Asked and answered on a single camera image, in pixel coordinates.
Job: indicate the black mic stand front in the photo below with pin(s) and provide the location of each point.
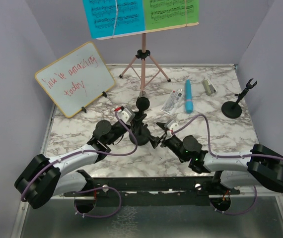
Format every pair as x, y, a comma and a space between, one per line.
232, 109

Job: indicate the black microphone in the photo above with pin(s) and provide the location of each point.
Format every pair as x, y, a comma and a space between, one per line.
142, 102

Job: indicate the blue sheet music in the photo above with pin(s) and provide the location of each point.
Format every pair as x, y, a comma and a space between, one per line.
110, 18

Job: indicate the grey eraser block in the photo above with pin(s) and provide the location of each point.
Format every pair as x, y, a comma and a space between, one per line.
208, 86

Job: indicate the white remote packet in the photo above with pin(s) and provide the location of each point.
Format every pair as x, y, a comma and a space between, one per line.
173, 102

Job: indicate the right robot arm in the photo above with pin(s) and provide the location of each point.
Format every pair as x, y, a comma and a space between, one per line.
260, 166

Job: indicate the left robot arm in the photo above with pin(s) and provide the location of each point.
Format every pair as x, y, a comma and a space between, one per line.
45, 177

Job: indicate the yellow framed whiteboard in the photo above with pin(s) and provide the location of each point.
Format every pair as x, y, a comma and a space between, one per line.
77, 79

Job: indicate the blue toy microphone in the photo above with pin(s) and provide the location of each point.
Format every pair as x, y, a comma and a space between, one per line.
188, 97

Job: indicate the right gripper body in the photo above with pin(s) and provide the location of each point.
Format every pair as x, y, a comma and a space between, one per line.
168, 142

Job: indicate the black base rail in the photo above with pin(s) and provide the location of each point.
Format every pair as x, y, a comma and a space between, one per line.
151, 191

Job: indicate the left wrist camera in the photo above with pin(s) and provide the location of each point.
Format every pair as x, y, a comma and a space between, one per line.
126, 115

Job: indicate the pink music stand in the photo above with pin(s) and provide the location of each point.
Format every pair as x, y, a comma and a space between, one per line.
144, 53

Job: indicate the green sheet music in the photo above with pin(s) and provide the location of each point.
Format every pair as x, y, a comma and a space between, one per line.
164, 14

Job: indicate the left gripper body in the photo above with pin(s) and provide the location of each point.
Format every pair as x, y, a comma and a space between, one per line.
133, 126

